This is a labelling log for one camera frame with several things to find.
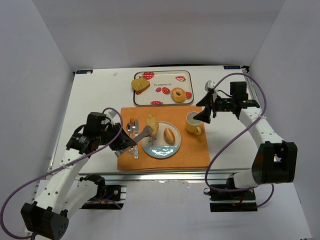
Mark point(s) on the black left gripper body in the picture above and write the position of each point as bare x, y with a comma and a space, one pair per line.
117, 136

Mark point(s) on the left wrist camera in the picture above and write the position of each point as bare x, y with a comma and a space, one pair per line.
110, 117

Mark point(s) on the silver serving tongs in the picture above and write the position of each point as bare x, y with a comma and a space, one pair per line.
147, 131

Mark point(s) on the orange woven placemat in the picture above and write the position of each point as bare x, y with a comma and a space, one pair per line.
192, 154

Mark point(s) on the sesame bread roll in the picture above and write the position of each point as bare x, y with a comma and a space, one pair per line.
169, 136

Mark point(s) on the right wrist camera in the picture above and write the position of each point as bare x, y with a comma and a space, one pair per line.
210, 87

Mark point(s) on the long brown pastry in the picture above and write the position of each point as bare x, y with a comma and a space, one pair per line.
153, 122

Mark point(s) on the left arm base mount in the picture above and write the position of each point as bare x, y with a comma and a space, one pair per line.
113, 199

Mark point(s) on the toast slice with herbs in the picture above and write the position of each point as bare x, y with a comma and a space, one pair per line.
140, 84

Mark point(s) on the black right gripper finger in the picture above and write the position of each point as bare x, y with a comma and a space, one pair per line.
204, 116
206, 100

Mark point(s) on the silver fork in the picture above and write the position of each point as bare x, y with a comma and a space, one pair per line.
132, 128

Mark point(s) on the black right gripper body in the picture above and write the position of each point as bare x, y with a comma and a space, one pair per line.
213, 105

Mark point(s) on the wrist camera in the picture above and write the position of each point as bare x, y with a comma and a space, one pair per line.
210, 87
110, 117

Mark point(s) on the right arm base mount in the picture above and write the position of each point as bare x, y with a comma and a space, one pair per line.
231, 202

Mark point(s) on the silver spoon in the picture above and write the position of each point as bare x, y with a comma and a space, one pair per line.
129, 128

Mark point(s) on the aluminium table frame rail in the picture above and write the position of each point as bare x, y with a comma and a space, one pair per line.
166, 176

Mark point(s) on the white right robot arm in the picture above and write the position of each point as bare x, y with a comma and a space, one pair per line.
275, 160

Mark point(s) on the cream and blue plate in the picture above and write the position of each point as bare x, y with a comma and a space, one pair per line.
157, 147

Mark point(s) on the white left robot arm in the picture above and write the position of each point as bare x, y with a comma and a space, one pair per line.
50, 212

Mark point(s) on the strawberry print tray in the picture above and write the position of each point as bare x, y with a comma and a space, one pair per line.
161, 85

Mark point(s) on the yellow mug white inside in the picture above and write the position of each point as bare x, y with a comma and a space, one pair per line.
192, 125

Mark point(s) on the sugared bagel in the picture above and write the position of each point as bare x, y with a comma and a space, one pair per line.
178, 95

